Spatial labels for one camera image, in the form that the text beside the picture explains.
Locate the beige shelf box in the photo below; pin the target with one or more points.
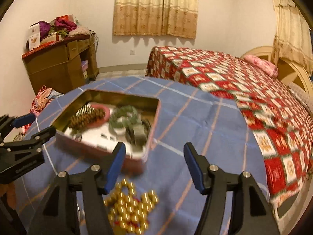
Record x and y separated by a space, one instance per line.
85 74

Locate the pink metal tin box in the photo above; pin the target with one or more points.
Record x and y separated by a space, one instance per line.
80 144

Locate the pink pillow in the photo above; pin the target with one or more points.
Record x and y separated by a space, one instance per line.
261 64

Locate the upright white box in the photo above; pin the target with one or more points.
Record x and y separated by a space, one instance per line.
34 38

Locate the stacked small boxes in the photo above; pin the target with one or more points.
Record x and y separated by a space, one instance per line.
51 39

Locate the blue plaid tablecloth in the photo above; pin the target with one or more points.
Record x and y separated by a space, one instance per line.
195 117

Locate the flat red box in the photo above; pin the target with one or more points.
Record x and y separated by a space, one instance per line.
36 51

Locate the pile of colourful clothes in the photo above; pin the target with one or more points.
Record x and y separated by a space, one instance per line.
46 98

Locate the striped pillow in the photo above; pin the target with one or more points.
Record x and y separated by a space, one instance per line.
300 95

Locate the pink bangle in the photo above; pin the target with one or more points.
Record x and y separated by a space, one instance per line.
106 111

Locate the pale pink cloth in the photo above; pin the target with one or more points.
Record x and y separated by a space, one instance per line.
78 31

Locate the purple cloth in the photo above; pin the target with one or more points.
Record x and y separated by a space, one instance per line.
44 29

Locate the red and white carton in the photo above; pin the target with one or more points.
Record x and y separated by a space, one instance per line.
66 17

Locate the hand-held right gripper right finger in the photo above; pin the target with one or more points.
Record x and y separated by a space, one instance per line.
194 169

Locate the narrow beige patterned curtain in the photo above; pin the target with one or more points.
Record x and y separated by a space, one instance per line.
291 29

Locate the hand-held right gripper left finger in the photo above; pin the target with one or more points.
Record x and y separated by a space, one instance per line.
115 169

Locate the printed paper leaflet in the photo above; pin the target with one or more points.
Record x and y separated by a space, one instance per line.
102 137

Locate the wooden desk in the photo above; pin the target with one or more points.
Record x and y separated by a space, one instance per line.
56 71

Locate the silver wristwatch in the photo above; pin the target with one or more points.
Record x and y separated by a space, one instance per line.
139 134

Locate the cream wooden headboard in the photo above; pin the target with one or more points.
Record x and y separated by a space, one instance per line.
291 73

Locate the wide beige patterned curtain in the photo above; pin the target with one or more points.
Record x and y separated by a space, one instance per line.
156 7

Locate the red printed bedsheet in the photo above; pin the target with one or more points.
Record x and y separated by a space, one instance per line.
220 73

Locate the magenta cloth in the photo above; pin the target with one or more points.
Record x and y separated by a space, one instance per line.
64 24

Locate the pink shelf box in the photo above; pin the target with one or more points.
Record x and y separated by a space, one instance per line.
84 65

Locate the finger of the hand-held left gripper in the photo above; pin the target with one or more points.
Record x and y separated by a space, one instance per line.
23 121
39 139

